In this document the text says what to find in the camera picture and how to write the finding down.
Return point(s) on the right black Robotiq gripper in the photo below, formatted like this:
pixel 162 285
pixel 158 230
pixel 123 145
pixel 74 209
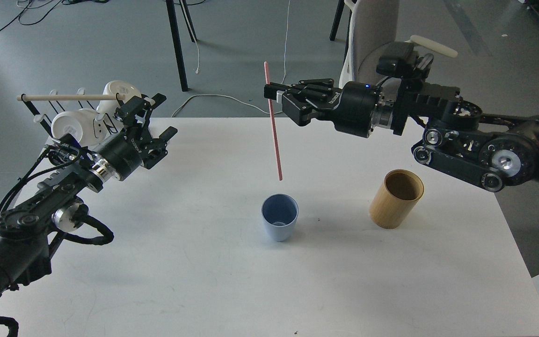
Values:
pixel 350 109

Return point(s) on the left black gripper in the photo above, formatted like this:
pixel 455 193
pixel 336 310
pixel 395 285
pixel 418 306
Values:
pixel 134 147

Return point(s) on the pink chopstick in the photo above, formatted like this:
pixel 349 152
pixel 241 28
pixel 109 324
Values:
pixel 273 124

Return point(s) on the blue plastic cup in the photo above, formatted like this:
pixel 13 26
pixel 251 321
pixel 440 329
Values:
pixel 279 214

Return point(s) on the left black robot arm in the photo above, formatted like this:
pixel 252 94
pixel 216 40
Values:
pixel 43 209

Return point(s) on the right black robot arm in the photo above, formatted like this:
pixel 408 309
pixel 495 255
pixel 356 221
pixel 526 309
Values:
pixel 486 150

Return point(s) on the bamboo wooden cup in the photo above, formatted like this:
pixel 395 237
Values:
pixel 398 194

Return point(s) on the white mug upper rack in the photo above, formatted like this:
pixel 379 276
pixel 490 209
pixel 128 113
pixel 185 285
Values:
pixel 120 92

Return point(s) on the wooden rod on rack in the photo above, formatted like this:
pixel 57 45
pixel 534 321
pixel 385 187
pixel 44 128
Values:
pixel 76 98

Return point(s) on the white mug on rack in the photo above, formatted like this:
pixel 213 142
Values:
pixel 82 125

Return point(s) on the black table leg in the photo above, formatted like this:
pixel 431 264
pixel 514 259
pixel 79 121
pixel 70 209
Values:
pixel 175 35

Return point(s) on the grey office chair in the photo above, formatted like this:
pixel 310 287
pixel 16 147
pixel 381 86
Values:
pixel 373 26

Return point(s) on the black wire mug rack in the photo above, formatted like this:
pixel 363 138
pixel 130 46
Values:
pixel 112 124

